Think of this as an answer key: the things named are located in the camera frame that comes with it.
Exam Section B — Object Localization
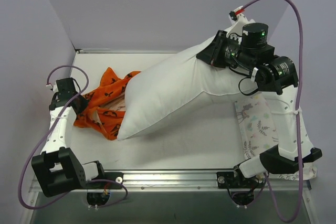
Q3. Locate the orange black patterned pillowcase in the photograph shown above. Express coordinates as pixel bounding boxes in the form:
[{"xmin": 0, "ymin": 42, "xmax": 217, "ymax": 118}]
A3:
[{"xmin": 74, "ymin": 67, "xmax": 140, "ymax": 141}]

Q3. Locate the white pillow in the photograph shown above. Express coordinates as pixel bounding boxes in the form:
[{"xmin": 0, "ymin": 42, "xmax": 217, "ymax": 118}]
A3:
[{"xmin": 117, "ymin": 37, "xmax": 257, "ymax": 141}]

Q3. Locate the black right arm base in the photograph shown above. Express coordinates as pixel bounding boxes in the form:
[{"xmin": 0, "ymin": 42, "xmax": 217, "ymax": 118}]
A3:
[{"xmin": 216, "ymin": 166, "xmax": 266, "ymax": 209}]

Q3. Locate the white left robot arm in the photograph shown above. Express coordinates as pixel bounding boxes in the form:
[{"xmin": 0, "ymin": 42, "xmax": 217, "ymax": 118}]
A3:
[{"xmin": 31, "ymin": 78, "xmax": 106, "ymax": 197}]

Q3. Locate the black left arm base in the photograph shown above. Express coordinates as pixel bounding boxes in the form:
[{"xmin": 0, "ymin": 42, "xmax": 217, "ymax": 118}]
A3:
[{"xmin": 82, "ymin": 161, "xmax": 128, "ymax": 209}]

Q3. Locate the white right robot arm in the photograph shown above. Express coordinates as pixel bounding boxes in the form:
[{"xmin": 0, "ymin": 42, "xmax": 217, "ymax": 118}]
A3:
[{"xmin": 196, "ymin": 23, "xmax": 322, "ymax": 187}]

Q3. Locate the floral patterned pillow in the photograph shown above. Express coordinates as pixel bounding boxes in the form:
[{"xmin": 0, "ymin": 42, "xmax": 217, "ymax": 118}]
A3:
[{"xmin": 233, "ymin": 95, "xmax": 318, "ymax": 182}]

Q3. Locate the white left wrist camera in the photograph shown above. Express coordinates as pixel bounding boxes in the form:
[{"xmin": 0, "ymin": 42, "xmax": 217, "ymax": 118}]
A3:
[{"xmin": 46, "ymin": 81, "xmax": 58, "ymax": 93}]

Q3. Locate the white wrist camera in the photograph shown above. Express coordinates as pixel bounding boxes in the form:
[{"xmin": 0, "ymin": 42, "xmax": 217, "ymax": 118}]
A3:
[
  {"xmin": 46, "ymin": 81, "xmax": 58, "ymax": 93},
  {"xmin": 226, "ymin": 6, "xmax": 255, "ymax": 35}
]

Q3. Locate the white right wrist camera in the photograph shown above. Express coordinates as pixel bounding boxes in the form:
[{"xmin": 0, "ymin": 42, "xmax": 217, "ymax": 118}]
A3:
[{"xmin": 226, "ymin": 6, "xmax": 255, "ymax": 35}]

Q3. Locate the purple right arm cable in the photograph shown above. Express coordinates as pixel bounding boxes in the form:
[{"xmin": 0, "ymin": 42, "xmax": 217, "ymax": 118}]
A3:
[{"xmin": 235, "ymin": 0, "xmax": 305, "ymax": 222}]

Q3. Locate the aluminium front rail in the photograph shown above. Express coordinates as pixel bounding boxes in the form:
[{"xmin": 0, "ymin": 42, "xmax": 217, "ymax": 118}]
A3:
[{"xmin": 31, "ymin": 169, "xmax": 312, "ymax": 192}]

